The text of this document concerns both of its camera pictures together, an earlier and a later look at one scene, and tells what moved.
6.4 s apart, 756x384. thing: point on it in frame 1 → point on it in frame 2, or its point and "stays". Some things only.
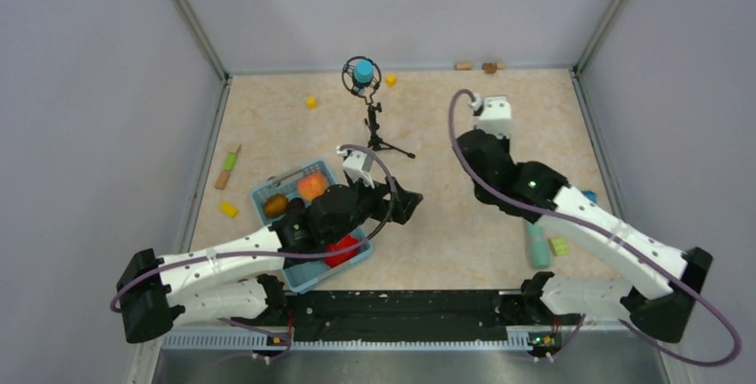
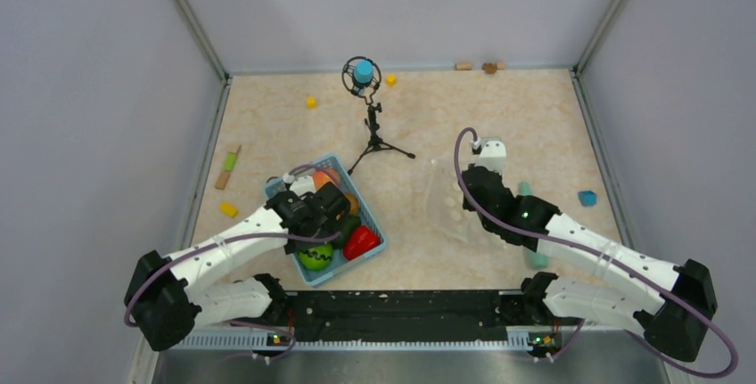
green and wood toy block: (229, 164) stays
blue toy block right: (590, 194) stays
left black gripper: (405, 204) → (295, 245)
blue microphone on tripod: (361, 76) stays
